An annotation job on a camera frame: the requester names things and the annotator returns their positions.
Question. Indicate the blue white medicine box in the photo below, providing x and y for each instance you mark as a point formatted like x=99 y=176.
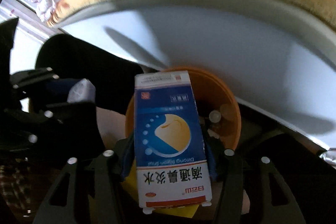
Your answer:
x=171 y=164

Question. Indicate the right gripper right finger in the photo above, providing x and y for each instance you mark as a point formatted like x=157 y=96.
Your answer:
x=247 y=187

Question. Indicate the orange trash bin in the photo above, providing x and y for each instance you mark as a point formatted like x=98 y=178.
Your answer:
x=218 y=111

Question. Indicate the small lavender square case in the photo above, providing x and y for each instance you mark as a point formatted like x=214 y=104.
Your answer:
x=83 y=91

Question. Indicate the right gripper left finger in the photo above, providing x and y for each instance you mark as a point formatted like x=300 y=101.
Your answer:
x=89 y=191

